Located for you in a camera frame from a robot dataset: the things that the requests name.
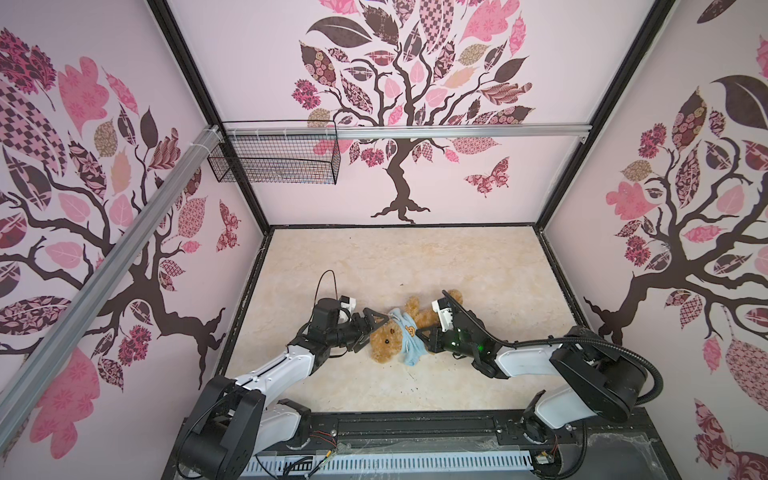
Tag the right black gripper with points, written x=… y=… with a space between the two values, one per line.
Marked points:
x=434 y=342

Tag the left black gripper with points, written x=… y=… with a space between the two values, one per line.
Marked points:
x=362 y=333

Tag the brown plush teddy bear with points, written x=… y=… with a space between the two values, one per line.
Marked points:
x=386 y=342

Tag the light blue fleece hoodie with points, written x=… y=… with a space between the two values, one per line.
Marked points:
x=412 y=347

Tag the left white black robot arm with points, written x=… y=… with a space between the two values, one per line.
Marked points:
x=235 y=418

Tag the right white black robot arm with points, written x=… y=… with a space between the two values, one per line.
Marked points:
x=600 y=379

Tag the white slotted cable duct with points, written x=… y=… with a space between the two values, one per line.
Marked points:
x=317 y=466

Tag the black wire mesh basket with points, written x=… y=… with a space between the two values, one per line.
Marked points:
x=280 y=152

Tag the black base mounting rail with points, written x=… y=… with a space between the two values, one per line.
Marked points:
x=593 y=448

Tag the rear aluminium rail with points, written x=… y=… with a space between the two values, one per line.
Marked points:
x=408 y=132

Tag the aluminium rail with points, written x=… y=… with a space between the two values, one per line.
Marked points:
x=408 y=132
x=24 y=390

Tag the left aluminium rail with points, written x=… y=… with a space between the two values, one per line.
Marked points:
x=24 y=390

